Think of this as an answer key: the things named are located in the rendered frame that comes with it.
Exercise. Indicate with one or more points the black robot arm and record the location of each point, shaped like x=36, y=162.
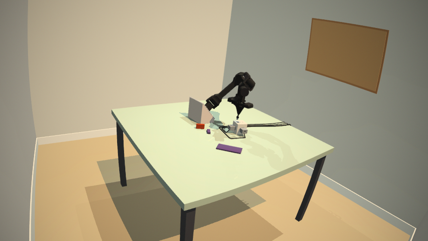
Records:
x=245, y=84

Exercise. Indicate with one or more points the purple flat rectangular block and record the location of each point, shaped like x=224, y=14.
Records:
x=229, y=148

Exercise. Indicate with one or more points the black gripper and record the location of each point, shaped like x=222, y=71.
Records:
x=240, y=106

